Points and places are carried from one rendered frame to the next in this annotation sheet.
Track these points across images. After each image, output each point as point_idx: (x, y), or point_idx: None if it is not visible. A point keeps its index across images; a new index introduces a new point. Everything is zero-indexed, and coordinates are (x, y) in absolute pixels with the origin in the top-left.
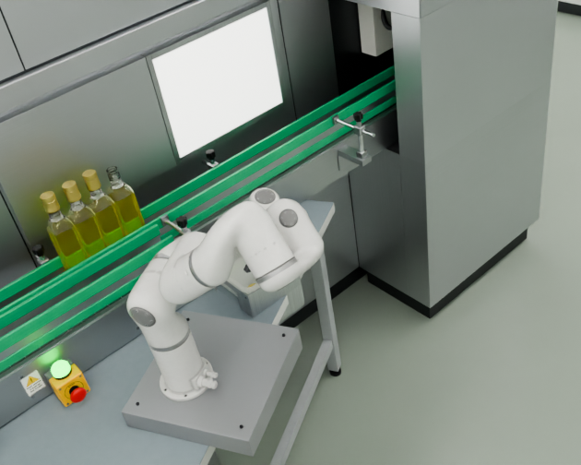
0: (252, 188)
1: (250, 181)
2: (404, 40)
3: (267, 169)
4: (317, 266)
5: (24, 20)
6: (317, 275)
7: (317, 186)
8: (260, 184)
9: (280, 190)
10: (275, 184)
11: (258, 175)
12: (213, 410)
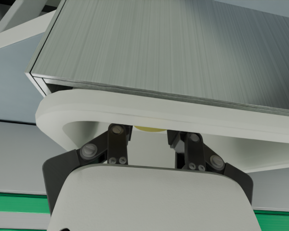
0: (41, 200)
1: (36, 216)
2: None
3: None
4: (17, 22)
5: None
6: (27, 13)
7: None
8: (22, 198)
9: None
10: None
11: (16, 216)
12: None
